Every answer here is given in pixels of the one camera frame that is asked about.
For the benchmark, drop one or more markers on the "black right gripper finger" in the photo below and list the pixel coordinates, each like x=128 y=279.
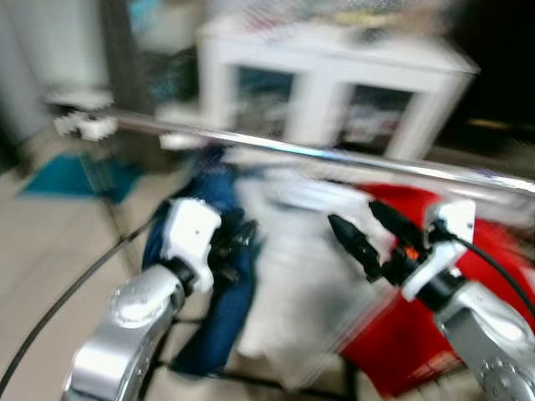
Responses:
x=355 y=244
x=397 y=224

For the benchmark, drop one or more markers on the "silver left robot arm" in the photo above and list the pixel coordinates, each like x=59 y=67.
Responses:
x=134 y=309

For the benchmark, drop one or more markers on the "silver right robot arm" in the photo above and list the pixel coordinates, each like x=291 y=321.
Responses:
x=485 y=334

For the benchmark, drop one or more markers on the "white faded jeans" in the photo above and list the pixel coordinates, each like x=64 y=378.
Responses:
x=301 y=284

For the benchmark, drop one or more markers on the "large red cloth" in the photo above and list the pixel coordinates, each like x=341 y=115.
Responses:
x=401 y=342

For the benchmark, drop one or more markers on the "dark blue jeans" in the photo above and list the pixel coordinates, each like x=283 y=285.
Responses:
x=221 y=326

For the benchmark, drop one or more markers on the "white glass door cabinet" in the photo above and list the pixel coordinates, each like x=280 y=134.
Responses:
x=322 y=92

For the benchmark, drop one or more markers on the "teal floor mat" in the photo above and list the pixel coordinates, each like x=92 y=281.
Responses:
x=67 y=180

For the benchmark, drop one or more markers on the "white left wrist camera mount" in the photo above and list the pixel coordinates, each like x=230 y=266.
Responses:
x=188 y=230

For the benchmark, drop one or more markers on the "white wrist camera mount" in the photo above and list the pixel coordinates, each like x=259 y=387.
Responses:
x=451 y=221
x=188 y=230

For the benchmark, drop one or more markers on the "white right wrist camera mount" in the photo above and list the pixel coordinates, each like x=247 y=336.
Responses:
x=451 y=221

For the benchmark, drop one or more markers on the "chrome clothes rail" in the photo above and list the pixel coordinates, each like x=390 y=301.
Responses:
x=334 y=156

